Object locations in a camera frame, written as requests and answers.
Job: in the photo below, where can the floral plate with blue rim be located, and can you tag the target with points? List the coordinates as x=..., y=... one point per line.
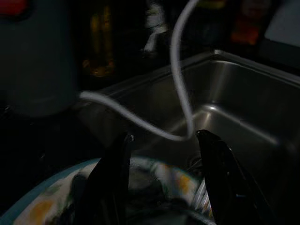
x=47, y=201

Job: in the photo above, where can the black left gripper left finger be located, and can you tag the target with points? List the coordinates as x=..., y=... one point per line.
x=105, y=187

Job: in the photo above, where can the orange packet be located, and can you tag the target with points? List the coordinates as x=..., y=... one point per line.
x=246, y=25

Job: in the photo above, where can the white board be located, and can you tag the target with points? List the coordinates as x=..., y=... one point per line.
x=284, y=23

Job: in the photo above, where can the yellow bottle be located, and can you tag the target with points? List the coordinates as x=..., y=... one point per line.
x=100, y=47

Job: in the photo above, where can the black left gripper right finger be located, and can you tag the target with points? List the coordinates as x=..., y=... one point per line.
x=225, y=182

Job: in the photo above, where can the grey jug with red lid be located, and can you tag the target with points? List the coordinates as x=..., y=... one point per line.
x=35, y=65

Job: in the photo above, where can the white bottle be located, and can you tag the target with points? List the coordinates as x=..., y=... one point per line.
x=155, y=23

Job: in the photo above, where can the stainless steel sink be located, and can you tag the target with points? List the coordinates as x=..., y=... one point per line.
x=234, y=98

